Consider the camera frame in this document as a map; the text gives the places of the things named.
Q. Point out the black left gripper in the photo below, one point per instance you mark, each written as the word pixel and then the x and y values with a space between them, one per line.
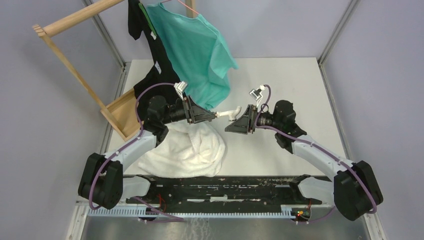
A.
pixel 199 114

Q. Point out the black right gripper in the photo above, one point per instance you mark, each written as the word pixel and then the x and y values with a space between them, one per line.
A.
pixel 243 125

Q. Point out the white plastic water faucet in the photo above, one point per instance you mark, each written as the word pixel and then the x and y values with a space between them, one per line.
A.
pixel 231 114

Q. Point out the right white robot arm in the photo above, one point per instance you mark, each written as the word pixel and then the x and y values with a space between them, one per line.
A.
pixel 351 187

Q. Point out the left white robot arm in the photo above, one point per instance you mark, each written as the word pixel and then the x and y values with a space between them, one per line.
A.
pixel 103 183

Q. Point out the white terry towel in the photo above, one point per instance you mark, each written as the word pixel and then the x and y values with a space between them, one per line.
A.
pixel 188 150

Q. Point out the black t-shirt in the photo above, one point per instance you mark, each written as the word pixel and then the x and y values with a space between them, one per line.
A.
pixel 162 70

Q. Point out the teal t-shirt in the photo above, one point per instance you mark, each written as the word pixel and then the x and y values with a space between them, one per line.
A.
pixel 198 53

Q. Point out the wooden clothes rack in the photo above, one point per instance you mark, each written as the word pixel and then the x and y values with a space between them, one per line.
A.
pixel 111 87

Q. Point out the pink clothes hanger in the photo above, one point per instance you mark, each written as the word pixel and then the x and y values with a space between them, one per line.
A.
pixel 190 6

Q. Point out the green clothes hanger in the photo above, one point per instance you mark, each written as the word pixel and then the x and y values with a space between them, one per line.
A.
pixel 153 32

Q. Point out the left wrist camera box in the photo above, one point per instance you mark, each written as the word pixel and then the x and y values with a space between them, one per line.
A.
pixel 180 88

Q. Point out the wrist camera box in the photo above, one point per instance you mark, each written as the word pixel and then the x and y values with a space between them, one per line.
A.
pixel 257 94
pixel 180 88

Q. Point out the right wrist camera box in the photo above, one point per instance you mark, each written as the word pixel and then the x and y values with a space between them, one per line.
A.
pixel 257 94

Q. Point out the white slotted cable duct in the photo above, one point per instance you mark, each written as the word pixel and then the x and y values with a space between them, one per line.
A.
pixel 141 211

